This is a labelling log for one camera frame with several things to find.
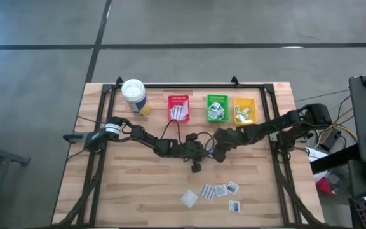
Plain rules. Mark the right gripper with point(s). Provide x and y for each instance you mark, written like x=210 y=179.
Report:
x=225 y=140

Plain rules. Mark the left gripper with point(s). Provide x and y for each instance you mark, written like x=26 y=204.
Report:
x=195 y=149

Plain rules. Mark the white alcohol prep pad packet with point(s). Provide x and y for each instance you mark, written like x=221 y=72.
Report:
x=234 y=206
x=221 y=190
x=222 y=118
x=213 y=115
x=232 y=188
x=221 y=112
x=214 y=107

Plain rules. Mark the small white bandage strip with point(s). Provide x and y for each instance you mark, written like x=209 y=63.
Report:
x=241 y=117
x=246 y=110

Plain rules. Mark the small green print bandage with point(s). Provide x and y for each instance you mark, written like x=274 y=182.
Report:
x=237 y=111
x=246 y=121

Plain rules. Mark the blue striped bandage wrapper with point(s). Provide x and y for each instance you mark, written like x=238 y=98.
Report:
x=177 y=113
x=185 y=108
x=207 y=192

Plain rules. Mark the plain white bandage wrapper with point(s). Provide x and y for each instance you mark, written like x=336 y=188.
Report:
x=184 y=118

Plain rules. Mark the white gauze pad packet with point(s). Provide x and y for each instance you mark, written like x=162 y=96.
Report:
x=189 y=198

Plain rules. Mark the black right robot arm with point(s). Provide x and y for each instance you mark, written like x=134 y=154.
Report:
x=265 y=127

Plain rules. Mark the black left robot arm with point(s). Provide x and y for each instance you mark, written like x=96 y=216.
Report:
x=145 y=136

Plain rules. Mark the green plastic basket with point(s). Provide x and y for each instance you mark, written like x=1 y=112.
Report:
x=217 y=98

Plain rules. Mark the yellow plastic basket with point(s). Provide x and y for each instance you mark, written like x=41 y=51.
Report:
x=250 y=102

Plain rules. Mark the red plastic basket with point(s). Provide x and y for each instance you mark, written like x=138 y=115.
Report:
x=176 y=99

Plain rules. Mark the wipes canister with white lid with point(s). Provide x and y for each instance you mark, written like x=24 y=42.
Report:
x=133 y=93

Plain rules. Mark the white paper sheet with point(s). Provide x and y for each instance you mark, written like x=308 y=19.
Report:
x=314 y=154

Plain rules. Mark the black power brick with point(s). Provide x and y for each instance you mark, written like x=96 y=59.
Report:
x=330 y=140

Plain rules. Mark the red object on floor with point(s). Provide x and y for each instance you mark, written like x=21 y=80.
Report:
x=324 y=186

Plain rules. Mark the dark metal floor stand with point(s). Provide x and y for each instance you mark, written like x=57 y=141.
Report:
x=8 y=156

